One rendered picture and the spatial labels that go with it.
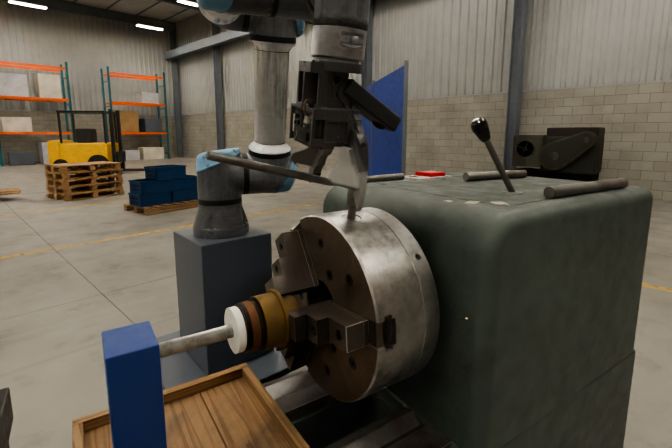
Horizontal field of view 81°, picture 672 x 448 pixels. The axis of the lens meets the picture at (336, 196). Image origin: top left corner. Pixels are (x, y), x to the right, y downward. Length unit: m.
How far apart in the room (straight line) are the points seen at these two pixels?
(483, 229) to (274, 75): 0.64
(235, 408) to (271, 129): 0.64
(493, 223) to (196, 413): 0.60
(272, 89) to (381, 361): 0.70
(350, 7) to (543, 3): 11.00
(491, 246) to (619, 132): 10.04
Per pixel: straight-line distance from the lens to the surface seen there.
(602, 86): 10.73
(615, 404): 1.21
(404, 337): 0.62
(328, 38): 0.55
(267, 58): 1.03
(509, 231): 0.63
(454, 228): 0.65
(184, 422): 0.82
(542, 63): 11.15
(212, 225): 1.09
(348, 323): 0.58
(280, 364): 1.18
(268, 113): 1.05
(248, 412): 0.81
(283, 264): 0.67
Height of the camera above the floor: 1.37
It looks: 9 degrees down
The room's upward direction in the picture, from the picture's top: straight up
